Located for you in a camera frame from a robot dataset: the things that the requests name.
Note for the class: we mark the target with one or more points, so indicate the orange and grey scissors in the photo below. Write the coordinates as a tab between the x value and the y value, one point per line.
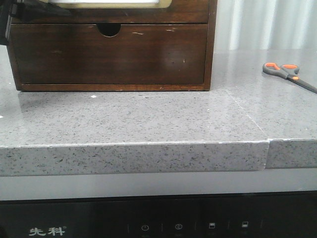
288	72

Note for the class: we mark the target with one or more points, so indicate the dark wooden drawer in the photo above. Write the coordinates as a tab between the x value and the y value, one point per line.
137	54
175	11

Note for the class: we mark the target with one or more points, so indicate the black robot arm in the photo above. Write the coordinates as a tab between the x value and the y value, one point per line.
25	10

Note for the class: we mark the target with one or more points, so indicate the dark wooden drawer cabinet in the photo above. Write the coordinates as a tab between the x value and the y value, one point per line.
110	30

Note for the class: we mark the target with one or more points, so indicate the white pleated curtain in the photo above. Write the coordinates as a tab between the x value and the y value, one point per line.
266	24

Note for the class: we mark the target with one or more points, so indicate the black appliance control panel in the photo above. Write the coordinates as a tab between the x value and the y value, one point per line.
251	215

